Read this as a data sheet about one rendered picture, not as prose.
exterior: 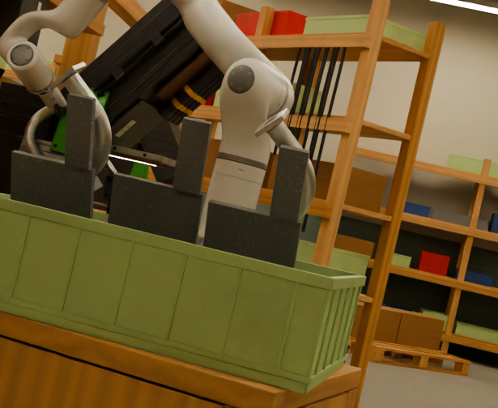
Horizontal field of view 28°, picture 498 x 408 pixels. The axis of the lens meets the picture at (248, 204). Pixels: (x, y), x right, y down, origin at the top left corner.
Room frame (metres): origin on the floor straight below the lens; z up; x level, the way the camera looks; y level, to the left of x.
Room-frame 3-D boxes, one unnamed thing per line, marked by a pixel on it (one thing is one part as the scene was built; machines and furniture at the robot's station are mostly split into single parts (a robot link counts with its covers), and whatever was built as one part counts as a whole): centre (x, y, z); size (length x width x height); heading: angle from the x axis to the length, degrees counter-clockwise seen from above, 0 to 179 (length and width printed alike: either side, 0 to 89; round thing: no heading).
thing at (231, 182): (2.38, 0.04, 1.04); 0.19 x 0.19 x 0.18
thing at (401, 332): (9.61, -1.67, 0.22); 1.20 x 0.80 x 0.44; 124
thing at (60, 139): (2.92, 0.52, 1.17); 0.13 x 0.12 x 0.20; 170
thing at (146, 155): (3.07, 0.45, 1.11); 0.39 x 0.16 x 0.03; 80
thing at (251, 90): (2.35, 0.05, 1.25); 0.19 x 0.12 x 0.24; 156
